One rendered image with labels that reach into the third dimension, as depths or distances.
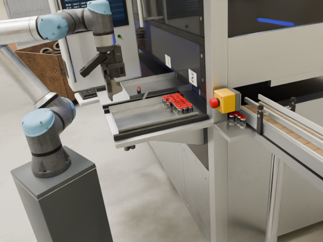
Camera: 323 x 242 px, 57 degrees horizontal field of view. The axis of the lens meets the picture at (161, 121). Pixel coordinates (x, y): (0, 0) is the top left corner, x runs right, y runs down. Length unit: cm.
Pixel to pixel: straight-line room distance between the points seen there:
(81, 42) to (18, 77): 80
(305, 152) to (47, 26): 85
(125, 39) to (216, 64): 105
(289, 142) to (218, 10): 50
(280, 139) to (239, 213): 63
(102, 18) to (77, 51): 95
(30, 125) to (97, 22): 43
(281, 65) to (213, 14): 38
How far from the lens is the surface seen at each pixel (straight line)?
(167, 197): 221
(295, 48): 133
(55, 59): 386
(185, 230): 198
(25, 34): 106
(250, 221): 166
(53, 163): 120
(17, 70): 129
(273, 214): 135
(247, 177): 146
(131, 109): 142
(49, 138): 117
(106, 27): 108
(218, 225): 157
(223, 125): 120
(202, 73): 122
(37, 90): 128
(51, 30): 98
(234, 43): 116
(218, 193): 143
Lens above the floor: 143
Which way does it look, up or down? 26 degrees down
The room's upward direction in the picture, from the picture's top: 6 degrees counter-clockwise
